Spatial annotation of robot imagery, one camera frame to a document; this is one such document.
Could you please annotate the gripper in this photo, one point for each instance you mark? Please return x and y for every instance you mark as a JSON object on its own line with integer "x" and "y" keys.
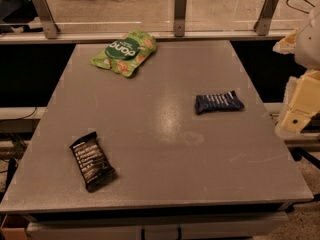
{"x": 309, "y": 41}

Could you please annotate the green rice chip bag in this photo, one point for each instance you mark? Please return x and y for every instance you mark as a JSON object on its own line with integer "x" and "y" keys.
{"x": 126, "y": 54}

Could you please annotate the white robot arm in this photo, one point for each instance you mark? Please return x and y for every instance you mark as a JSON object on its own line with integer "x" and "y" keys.
{"x": 310, "y": 24}

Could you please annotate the black rxbar chocolate bar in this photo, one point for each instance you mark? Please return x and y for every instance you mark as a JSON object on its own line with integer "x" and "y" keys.
{"x": 92, "y": 161}

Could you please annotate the dark blue snack bar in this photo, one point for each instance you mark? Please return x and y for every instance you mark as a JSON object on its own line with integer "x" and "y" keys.
{"x": 224, "y": 102}

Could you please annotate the clear glass barrier panel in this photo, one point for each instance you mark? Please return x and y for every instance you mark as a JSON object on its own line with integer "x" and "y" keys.
{"x": 158, "y": 15}

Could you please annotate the cardboard box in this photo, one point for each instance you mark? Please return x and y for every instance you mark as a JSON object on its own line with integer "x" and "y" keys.
{"x": 14, "y": 227}

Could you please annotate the right metal bracket post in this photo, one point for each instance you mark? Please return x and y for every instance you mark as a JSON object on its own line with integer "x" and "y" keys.
{"x": 263, "y": 23}

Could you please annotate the metal bracket post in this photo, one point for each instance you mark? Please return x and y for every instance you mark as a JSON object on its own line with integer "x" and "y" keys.
{"x": 179, "y": 17}
{"x": 49, "y": 26}
{"x": 263, "y": 23}

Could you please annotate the middle metal bracket post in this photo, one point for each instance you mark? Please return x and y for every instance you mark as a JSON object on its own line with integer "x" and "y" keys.
{"x": 179, "y": 17}

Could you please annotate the left metal bracket post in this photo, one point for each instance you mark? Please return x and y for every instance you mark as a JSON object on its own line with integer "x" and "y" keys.
{"x": 49, "y": 26}

